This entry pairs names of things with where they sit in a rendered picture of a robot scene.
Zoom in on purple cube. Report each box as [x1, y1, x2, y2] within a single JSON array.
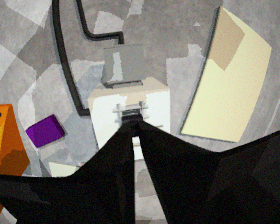
[[25, 114, 65, 148]]

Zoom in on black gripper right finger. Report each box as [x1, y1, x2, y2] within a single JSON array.
[[136, 121, 280, 224]]

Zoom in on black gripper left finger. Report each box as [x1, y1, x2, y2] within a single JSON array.
[[0, 123, 135, 224]]

